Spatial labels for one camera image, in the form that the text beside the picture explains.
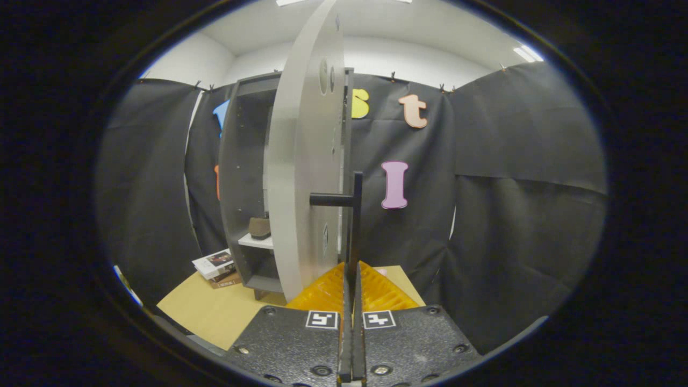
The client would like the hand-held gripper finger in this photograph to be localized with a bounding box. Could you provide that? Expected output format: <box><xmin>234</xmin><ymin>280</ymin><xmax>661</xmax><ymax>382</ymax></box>
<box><xmin>223</xmin><ymin>262</ymin><xmax>353</xmax><ymax>387</ymax></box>
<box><xmin>352</xmin><ymin>262</ymin><xmax>482</xmax><ymax>387</ymax></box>

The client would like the brown fuzzy shoe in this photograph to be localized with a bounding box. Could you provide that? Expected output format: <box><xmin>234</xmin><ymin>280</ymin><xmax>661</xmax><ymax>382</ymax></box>
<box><xmin>248</xmin><ymin>217</ymin><xmax>272</xmax><ymax>240</ymax></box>

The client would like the black door handle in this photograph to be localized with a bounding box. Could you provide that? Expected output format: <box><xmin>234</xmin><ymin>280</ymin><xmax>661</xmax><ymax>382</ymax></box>
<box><xmin>310</xmin><ymin>171</ymin><xmax>364</xmax><ymax>285</ymax></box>

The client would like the grey shoe cabinet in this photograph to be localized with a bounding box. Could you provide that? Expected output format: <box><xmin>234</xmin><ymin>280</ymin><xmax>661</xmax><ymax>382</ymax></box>
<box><xmin>219</xmin><ymin>68</ymin><xmax>355</xmax><ymax>300</ymax></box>

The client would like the brown book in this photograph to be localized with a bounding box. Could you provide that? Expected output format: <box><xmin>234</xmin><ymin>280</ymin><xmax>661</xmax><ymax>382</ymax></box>
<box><xmin>207</xmin><ymin>270</ymin><xmax>242</xmax><ymax>289</ymax></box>

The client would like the white book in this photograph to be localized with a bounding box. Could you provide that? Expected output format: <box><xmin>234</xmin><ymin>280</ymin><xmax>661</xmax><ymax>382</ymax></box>
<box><xmin>192</xmin><ymin>248</ymin><xmax>236</xmax><ymax>280</ymax></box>

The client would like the black backdrop cloth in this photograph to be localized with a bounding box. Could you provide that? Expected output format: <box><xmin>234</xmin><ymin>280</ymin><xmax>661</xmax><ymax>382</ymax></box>
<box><xmin>97</xmin><ymin>62</ymin><xmax>608</xmax><ymax>355</ymax></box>

